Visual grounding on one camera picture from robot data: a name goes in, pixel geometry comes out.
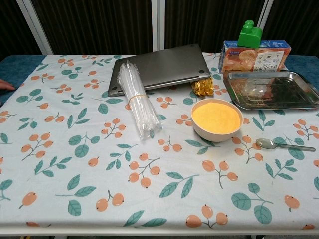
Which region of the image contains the upright white frame post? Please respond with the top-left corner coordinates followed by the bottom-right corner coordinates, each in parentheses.
top-left (151, 0), bottom-right (165, 52)

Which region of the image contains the metal spoon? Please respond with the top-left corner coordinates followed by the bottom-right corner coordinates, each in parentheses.
top-left (255, 138), bottom-right (316, 152)

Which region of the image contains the metal tray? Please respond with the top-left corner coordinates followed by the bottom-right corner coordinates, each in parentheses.
top-left (222, 70), bottom-right (319, 111)

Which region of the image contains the bare person hand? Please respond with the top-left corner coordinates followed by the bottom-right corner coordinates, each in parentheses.
top-left (0, 79), bottom-right (16, 91)

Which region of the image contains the slanted white frame post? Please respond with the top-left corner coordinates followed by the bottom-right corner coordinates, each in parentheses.
top-left (258, 0), bottom-right (275, 30)
top-left (16, 0), bottom-right (54, 56)

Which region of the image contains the bundle of clear plastic straws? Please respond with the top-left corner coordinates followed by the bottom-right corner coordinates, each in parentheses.
top-left (117, 60), bottom-right (163, 141)

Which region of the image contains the orange and blue food box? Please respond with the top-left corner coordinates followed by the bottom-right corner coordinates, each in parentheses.
top-left (218, 39), bottom-right (292, 73)

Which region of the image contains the yellow powder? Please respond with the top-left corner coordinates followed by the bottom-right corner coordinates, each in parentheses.
top-left (192, 100), bottom-right (241, 129)

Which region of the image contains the green plastic toy block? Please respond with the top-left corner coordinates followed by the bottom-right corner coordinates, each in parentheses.
top-left (237, 19), bottom-right (263, 48)

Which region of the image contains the white floral fruit-print tablecloth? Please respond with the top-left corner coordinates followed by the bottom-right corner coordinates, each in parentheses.
top-left (0, 53), bottom-right (319, 231)

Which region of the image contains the grey closed laptop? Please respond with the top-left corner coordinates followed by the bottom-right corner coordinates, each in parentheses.
top-left (107, 43), bottom-right (212, 98)

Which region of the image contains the beige round bowl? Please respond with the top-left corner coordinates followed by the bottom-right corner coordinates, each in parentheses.
top-left (190, 98), bottom-right (244, 142)

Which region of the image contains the crumpled gold foil wrapper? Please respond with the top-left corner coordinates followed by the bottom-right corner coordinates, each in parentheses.
top-left (190, 76), bottom-right (215, 97)

